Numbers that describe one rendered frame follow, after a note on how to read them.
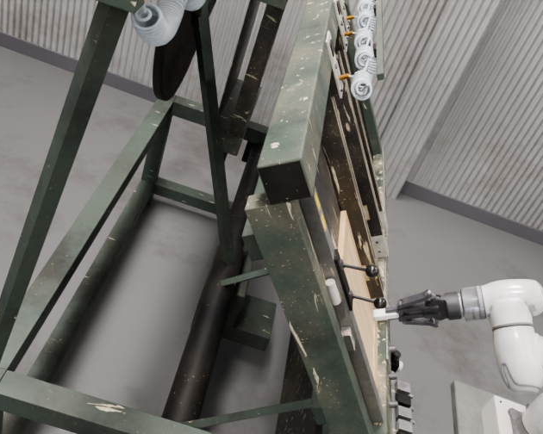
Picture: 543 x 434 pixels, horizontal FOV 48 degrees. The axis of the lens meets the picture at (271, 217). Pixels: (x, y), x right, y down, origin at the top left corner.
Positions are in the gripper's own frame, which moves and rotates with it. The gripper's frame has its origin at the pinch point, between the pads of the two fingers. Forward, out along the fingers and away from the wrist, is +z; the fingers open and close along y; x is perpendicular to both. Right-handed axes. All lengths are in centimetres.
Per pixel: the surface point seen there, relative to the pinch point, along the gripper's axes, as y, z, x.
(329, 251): -18.9, 12.0, 7.3
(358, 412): 18.9, 11.3, -17.7
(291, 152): -63, 8, -15
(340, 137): -29, 9, 56
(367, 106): 25, 12, 194
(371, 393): 41.5, 12.5, 7.3
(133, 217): 46, 156, 155
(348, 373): 3.1, 10.7, -17.5
